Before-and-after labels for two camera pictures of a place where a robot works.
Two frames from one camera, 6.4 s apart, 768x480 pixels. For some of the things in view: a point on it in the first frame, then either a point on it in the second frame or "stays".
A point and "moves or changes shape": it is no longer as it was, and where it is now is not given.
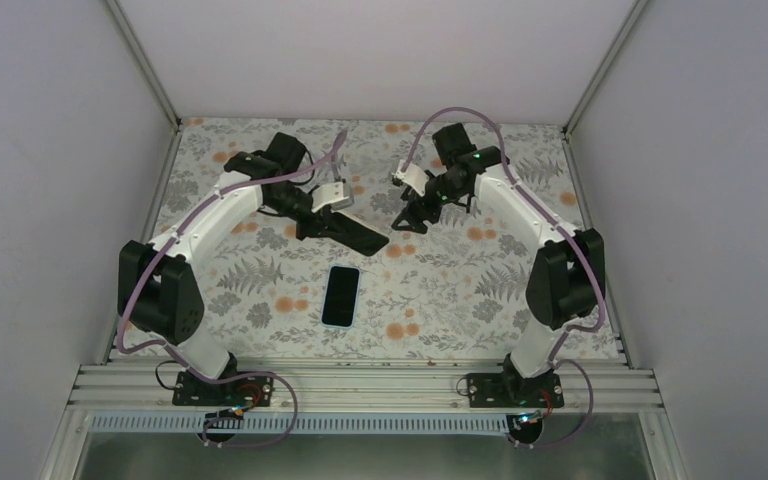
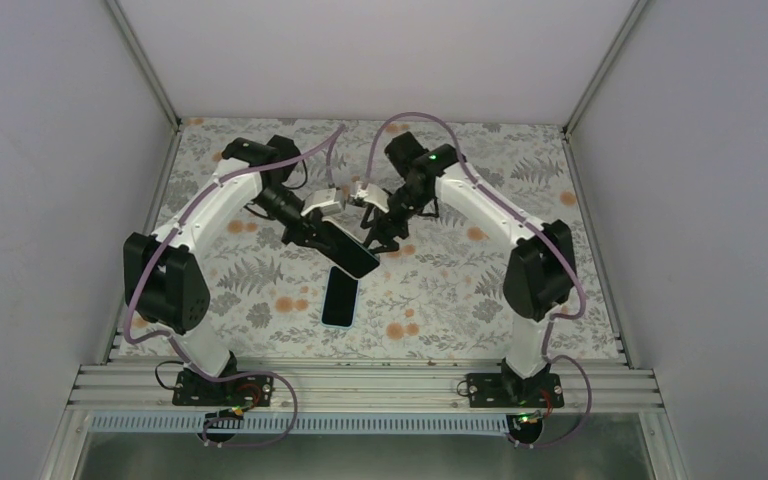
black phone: (357, 234) moves or changes shape
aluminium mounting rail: (366, 386) stays
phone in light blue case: (341, 296) stays
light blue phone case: (341, 296) stays
